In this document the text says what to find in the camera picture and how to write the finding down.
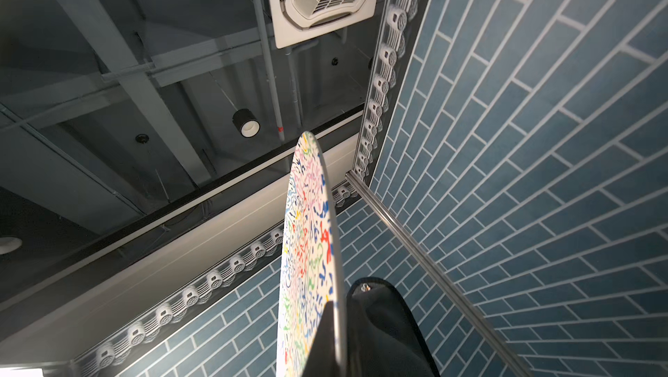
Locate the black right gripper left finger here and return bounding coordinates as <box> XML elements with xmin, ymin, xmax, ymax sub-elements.
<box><xmin>302</xmin><ymin>301</ymin><xmax>339</xmax><ymax>377</ymax></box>

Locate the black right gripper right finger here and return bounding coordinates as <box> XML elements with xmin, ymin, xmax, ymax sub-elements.
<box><xmin>346</xmin><ymin>277</ymin><xmax>439</xmax><ymax>376</ymax></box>

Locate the round colourful speckled plate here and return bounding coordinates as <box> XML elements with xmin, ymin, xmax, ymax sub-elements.
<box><xmin>276</xmin><ymin>132</ymin><xmax>347</xmax><ymax>376</ymax></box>

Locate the cylindrical ceiling spotlight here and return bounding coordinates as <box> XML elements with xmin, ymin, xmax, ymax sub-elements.
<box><xmin>232</xmin><ymin>108</ymin><xmax>261</xmax><ymax>138</ymax></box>

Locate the grey ceiling pipe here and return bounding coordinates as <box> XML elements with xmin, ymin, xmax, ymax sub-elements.
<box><xmin>252</xmin><ymin>0</ymin><xmax>285</xmax><ymax>143</ymax></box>

